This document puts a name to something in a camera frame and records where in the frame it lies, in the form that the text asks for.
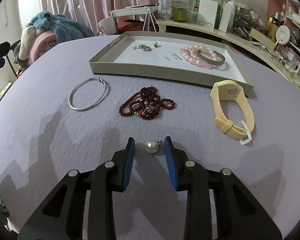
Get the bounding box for cream yellow wristwatch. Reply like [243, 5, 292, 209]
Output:
[210, 80, 255, 145]

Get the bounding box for large pearl earring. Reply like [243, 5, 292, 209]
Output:
[145, 139, 162, 154]

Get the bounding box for thin silver bangle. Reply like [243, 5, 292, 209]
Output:
[68, 77, 110, 112]

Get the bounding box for dark red bead necklace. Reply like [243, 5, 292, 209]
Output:
[118, 86, 176, 120]

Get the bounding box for grey metal cuff bangle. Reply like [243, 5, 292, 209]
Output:
[196, 50, 225, 66]

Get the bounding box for pink bead bracelet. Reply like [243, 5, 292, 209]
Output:
[180, 44, 216, 69]

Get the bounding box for pearl cluster chain earring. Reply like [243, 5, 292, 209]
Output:
[132, 44, 146, 50]

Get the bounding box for cream curved desk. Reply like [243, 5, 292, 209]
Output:
[157, 19, 300, 93]

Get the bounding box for grey shallow cardboard tray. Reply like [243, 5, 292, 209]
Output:
[89, 31, 254, 95]

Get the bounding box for pile of folded blankets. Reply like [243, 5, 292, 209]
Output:
[12, 11, 94, 70]

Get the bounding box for round white vanity mirror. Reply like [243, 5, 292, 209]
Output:
[274, 25, 291, 50]

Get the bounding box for white lotion bottle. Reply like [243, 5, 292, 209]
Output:
[228, 0, 236, 29]

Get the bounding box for white chair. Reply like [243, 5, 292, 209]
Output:
[98, 3, 159, 36]

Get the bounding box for white rectangular box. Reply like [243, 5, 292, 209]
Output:
[198, 0, 218, 29]

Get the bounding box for green glass jar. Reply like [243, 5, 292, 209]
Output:
[172, 7, 187, 23]

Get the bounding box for white pink shelving unit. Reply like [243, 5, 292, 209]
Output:
[266, 0, 300, 76]

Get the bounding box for white paper shopping bag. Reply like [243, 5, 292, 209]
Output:
[142, 7, 157, 32]

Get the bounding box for clear bag of supplies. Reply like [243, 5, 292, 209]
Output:
[157, 0, 197, 22]

